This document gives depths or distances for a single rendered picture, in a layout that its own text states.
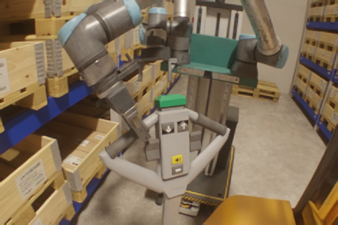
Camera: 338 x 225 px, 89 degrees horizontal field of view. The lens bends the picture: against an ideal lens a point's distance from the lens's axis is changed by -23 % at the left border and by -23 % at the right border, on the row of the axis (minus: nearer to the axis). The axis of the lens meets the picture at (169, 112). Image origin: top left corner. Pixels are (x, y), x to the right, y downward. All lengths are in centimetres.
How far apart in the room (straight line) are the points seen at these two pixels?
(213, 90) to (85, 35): 132
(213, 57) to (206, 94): 32
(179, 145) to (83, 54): 36
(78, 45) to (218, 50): 117
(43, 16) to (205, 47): 106
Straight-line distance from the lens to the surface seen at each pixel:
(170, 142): 62
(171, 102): 60
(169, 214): 80
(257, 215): 105
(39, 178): 131
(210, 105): 175
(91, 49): 52
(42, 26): 129
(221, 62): 156
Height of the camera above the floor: 165
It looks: 25 degrees down
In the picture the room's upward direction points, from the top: 5 degrees clockwise
